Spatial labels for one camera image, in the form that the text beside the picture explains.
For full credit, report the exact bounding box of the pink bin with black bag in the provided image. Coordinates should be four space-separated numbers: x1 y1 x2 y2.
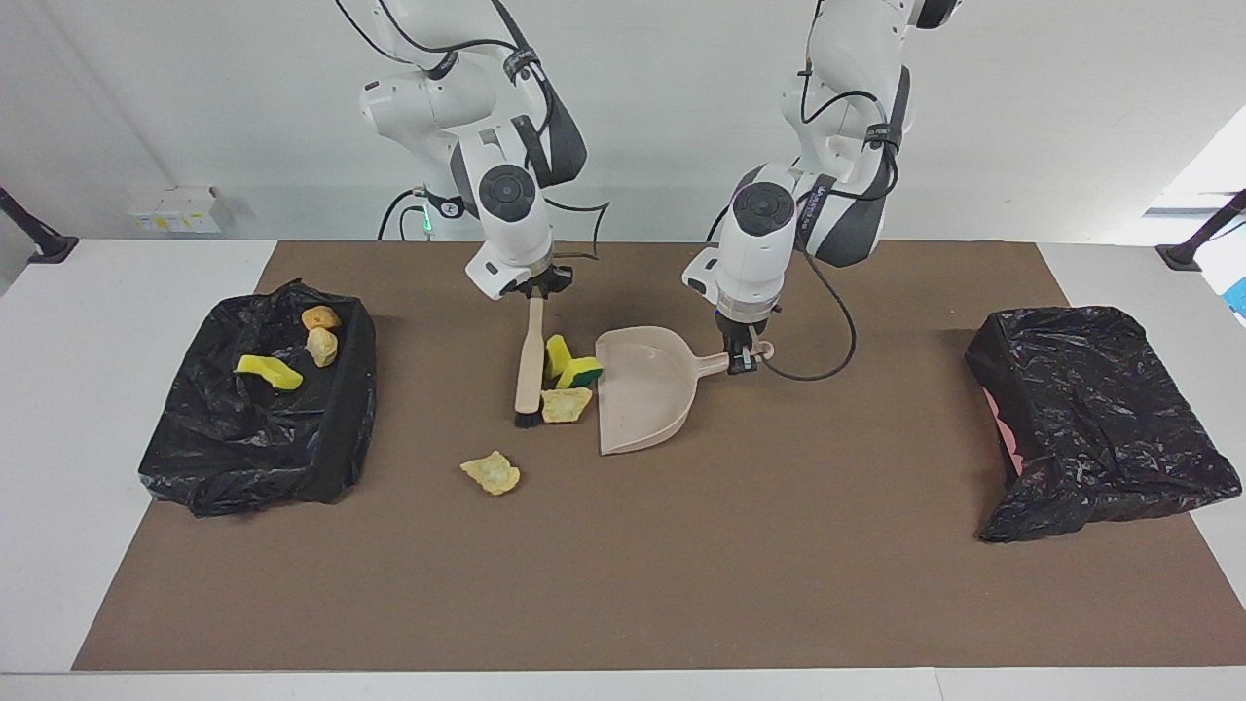
964 306 1244 544

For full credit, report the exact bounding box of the yellow and green sponge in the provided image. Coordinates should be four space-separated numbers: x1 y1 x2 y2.
555 356 605 391

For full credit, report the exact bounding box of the black camera stand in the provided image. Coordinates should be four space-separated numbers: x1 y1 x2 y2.
0 185 80 266
1155 188 1246 273

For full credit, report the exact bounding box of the beige hand brush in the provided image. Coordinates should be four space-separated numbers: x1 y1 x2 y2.
512 295 547 430

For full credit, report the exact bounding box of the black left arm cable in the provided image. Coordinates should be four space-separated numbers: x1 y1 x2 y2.
759 243 860 384

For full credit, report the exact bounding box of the brown table mat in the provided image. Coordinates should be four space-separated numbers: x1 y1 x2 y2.
71 240 1246 673

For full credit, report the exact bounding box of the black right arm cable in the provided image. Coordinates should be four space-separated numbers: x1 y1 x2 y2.
336 0 612 264

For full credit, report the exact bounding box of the beige plastic dustpan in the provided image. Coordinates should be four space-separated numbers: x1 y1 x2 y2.
595 326 776 457

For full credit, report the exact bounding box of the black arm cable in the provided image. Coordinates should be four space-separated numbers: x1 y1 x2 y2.
336 0 612 264
759 243 860 384

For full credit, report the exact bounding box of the notched yellow sponge piece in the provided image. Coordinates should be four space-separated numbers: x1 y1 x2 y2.
234 353 306 392

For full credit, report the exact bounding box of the white wall socket box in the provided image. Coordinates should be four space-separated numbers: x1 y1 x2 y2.
127 185 235 236

